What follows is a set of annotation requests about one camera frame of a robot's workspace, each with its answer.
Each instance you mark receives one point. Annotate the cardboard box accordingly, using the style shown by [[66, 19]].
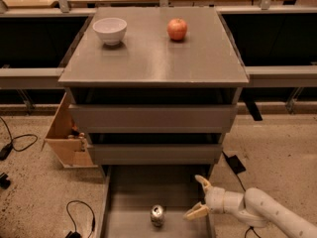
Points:
[[70, 150]]

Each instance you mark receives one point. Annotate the black object left edge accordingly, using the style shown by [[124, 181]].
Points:
[[4, 182]]

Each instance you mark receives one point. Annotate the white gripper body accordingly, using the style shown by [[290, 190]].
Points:
[[215, 199]]

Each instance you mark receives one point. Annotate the grey open bottom drawer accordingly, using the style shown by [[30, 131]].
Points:
[[132, 191]]

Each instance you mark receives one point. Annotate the silver 7up can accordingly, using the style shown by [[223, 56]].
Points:
[[157, 216]]

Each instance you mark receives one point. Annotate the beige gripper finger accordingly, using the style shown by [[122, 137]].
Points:
[[204, 182], [197, 211]]

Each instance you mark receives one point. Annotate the grey top drawer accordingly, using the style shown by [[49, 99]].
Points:
[[153, 118]]

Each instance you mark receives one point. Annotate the white ceramic bowl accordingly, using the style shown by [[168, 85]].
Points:
[[111, 31]]

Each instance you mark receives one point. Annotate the grey metal rail left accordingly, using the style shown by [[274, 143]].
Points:
[[30, 78]]

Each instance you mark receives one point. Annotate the red apple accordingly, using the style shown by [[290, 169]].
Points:
[[177, 29]]

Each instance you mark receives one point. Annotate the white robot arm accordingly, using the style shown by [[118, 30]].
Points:
[[254, 207]]

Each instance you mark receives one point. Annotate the grey metal rail right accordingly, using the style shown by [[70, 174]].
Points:
[[282, 76]]

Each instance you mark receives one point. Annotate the grey drawer cabinet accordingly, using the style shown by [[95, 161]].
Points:
[[149, 68]]

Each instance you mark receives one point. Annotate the black power adapter right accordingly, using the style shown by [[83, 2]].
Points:
[[235, 164]]

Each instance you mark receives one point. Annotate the grey middle drawer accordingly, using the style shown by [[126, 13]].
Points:
[[179, 154]]

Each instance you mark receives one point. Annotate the grey metal rail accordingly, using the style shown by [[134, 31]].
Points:
[[30, 78], [282, 76]]

